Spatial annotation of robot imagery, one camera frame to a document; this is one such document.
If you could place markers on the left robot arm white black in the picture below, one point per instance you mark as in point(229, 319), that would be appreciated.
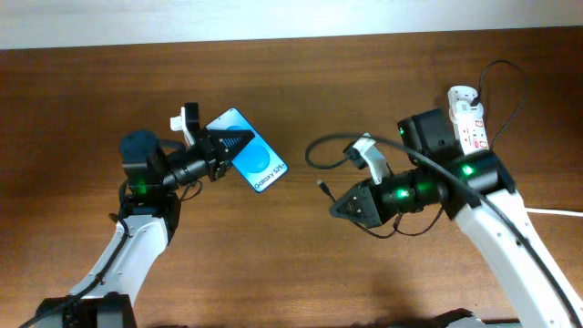
point(148, 216)

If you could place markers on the white power strip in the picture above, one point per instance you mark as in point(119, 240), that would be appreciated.
point(470, 133)

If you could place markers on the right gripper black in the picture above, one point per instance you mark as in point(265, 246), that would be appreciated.
point(378, 202)

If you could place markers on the blue smartphone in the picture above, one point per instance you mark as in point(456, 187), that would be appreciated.
point(257, 163)

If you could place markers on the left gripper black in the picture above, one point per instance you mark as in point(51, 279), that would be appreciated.
point(216, 158)

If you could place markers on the white charger adapter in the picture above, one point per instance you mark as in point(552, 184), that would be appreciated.
point(463, 110)

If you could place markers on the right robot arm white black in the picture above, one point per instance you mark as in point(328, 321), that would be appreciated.
point(476, 192)

